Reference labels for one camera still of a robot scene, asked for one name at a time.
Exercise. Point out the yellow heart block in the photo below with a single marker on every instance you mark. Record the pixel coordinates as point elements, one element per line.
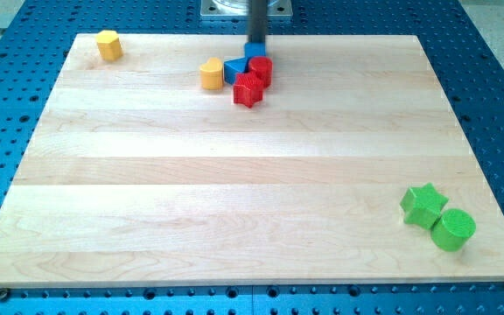
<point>212,74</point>

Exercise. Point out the red star block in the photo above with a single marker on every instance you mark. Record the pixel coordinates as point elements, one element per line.
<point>247,89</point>

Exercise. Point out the red cylinder block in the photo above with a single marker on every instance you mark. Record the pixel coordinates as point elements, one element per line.
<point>262,68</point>

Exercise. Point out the blue triangle block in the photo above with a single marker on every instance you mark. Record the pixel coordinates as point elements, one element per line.
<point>233,67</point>

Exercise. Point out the blue cube block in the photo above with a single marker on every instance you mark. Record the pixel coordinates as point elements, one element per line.
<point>252,49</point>

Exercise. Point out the wooden board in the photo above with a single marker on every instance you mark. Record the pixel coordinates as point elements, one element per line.
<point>137,176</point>

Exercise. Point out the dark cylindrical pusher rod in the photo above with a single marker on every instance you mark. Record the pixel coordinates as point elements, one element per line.
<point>257,24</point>

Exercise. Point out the green star block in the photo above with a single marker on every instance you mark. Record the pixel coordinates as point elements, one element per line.
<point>422,205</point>

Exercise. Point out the yellow hexagon block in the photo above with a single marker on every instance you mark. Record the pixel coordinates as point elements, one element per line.
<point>109,45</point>

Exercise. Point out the green cylinder block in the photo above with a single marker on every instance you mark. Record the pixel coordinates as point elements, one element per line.
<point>453,229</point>

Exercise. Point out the blue perforated table plate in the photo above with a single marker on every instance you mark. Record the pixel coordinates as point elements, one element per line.
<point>35,44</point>

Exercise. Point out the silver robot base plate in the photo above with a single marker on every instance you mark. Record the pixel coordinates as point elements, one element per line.
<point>211,10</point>

